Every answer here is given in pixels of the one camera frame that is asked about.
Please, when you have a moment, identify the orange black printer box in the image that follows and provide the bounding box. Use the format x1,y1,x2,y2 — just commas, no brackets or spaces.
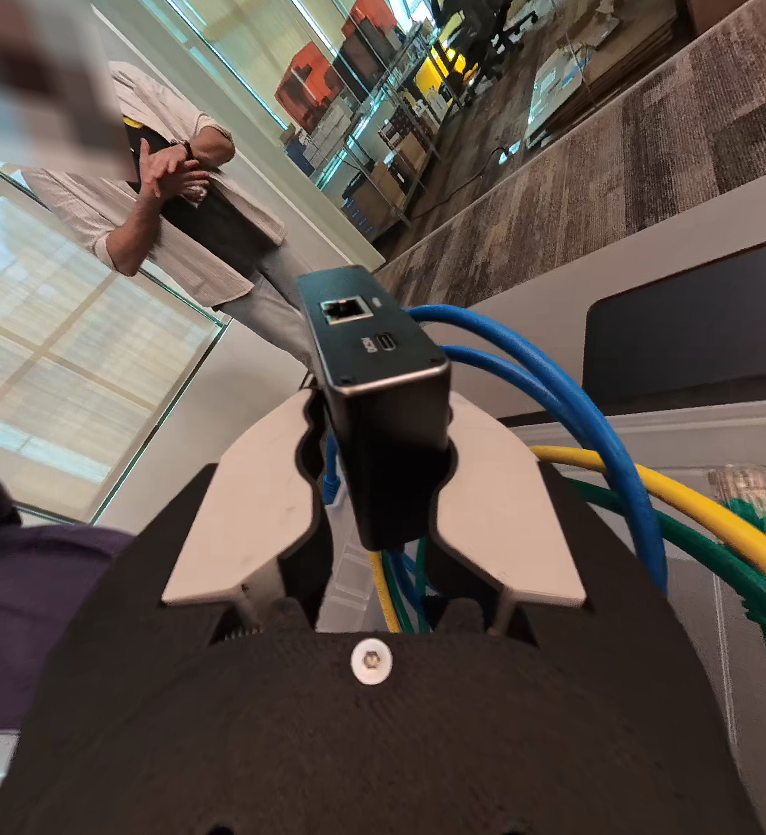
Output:
339,0,402,41
274,42,346,134

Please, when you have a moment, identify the black network switch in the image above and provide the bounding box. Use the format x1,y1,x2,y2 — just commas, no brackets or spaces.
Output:
294,266,453,553

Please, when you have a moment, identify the black office chair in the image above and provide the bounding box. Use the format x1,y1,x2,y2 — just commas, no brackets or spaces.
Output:
464,0,540,69

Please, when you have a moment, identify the yellow ethernet cable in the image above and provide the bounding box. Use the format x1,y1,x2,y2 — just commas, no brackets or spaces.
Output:
366,445,766,635

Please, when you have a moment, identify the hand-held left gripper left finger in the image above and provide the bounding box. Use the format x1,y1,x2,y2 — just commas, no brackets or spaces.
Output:
161,388,333,632

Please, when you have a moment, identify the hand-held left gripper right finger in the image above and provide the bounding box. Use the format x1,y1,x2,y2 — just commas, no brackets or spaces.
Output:
427,391,587,635

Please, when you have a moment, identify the green ethernet cable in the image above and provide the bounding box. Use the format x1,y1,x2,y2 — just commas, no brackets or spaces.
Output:
381,479,766,745

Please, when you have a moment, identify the large window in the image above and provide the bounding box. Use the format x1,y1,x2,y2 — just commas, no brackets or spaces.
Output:
0,157,232,524

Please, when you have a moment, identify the blue ethernet cable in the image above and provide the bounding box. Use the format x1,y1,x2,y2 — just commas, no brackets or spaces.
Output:
319,303,671,628

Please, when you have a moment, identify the black wrist rest pad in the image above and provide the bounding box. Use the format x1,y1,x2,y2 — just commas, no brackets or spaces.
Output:
582,234,766,407

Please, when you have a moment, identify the metal wire shelf rack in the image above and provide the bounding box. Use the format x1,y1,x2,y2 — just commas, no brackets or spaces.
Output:
278,20,465,244

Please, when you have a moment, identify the clear plastic bin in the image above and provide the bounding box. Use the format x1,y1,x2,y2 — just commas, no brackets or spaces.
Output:
316,398,766,835

